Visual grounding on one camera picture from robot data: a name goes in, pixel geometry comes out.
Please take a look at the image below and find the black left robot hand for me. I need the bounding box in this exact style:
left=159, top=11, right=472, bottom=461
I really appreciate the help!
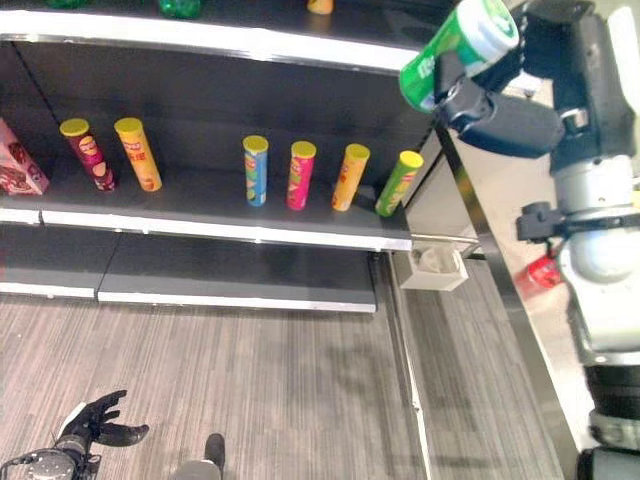
left=55, top=389, right=151, bottom=448

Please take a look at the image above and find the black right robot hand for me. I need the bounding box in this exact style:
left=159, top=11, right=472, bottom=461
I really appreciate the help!
left=432, top=0, right=639, bottom=174

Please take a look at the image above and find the green chip can white lid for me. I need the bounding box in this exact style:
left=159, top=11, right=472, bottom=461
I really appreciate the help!
left=398, top=0, right=521, bottom=114

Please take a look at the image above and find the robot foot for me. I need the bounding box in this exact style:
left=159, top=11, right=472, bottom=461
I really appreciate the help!
left=172, top=432, right=227, bottom=480

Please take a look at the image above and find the lime green chip can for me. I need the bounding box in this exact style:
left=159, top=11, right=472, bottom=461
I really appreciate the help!
left=374, top=150, right=425, bottom=218

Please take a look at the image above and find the red bottle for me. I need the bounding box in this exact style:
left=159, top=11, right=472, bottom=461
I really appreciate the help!
left=514, top=253, right=565, bottom=297

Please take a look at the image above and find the white small box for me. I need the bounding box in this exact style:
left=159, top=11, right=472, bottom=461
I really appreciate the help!
left=399, top=248, right=470, bottom=292

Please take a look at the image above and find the orange chip can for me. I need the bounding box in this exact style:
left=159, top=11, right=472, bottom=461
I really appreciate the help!
left=331, top=143, right=371, bottom=213

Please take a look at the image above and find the pink chip can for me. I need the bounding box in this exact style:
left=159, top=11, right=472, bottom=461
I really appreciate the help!
left=285, top=140, right=318, bottom=212

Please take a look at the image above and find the maroon chip can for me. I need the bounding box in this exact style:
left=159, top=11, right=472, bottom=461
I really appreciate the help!
left=59, top=118, right=117, bottom=193

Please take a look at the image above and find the pink snack box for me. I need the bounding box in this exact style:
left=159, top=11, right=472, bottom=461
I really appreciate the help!
left=0, top=117, right=51, bottom=197

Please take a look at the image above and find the yellow chip can red label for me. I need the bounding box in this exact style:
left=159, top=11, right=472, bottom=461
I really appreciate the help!
left=113, top=117, right=163, bottom=193

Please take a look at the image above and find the blue chip can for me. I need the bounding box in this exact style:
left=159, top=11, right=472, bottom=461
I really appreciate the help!
left=242, top=135, right=270, bottom=208

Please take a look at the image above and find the black store shelf unit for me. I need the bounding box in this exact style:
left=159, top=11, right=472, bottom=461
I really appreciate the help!
left=0, top=0, right=451, bottom=315

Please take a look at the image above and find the green bottle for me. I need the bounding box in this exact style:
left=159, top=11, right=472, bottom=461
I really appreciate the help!
left=158, top=0, right=203, bottom=19

